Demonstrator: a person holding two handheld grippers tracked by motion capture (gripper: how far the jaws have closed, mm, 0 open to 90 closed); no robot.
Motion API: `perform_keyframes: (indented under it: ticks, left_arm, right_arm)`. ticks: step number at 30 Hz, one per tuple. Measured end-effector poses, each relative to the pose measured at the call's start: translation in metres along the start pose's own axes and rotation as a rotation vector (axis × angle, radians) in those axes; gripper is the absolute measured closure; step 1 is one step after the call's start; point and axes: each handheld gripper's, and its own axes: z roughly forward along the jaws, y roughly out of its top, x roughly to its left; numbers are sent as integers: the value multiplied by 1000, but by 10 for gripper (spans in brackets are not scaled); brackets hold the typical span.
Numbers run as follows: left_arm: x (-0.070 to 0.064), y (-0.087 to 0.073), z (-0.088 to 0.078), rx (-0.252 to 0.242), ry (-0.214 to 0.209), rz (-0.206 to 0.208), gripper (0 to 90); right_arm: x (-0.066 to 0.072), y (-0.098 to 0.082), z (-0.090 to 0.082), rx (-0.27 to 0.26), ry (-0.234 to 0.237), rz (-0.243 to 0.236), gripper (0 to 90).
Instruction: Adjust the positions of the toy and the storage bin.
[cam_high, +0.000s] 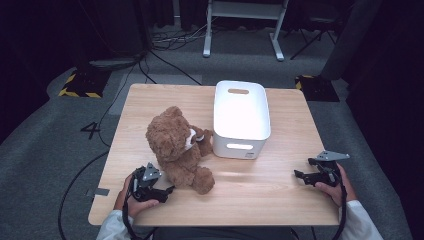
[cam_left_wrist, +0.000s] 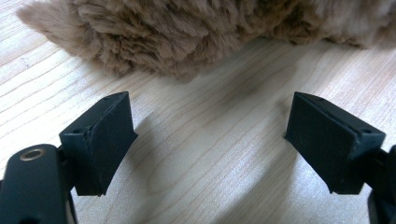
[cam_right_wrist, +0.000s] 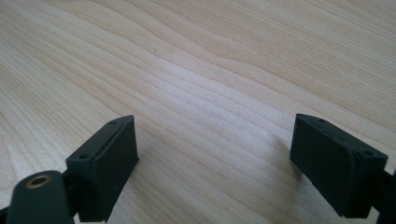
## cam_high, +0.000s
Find white metal desk frame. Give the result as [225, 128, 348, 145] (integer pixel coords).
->
[202, 0, 291, 63]

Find thin black floor cable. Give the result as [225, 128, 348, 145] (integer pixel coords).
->
[97, 49, 203, 148]

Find black yellow striped base plate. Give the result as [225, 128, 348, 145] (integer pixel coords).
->
[57, 67, 113, 100]
[294, 74, 341, 103]

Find long black floor cable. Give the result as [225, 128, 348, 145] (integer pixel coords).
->
[57, 150, 111, 240]

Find brown teddy bear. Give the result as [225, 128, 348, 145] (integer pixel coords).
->
[145, 105, 216, 196]

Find grey flat stand base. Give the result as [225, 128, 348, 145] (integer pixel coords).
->
[87, 57, 143, 70]

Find black tripod stand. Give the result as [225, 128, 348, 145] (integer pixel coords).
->
[289, 14, 338, 62]

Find person's left hand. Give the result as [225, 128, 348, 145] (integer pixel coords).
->
[114, 173, 161, 220]

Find bundle of floor cables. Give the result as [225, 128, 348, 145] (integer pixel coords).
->
[150, 16, 221, 52]

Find grey tape strip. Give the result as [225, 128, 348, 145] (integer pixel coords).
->
[86, 187, 111, 197]

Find white plastic storage box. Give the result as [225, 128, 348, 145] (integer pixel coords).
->
[211, 79, 272, 161]

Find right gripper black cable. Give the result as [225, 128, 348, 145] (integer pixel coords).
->
[329, 171, 348, 240]

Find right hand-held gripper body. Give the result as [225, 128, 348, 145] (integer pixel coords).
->
[315, 150, 351, 186]

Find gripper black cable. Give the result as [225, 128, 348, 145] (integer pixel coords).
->
[329, 171, 348, 240]
[121, 175, 158, 240]

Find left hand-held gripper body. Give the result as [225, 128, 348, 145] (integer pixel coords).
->
[131, 162, 170, 204]

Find person's right hand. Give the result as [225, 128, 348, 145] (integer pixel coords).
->
[314, 162, 358, 208]

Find grey leaning column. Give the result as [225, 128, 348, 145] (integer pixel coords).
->
[319, 0, 384, 82]

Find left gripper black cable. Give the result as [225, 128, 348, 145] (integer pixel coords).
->
[121, 175, 158, 240]

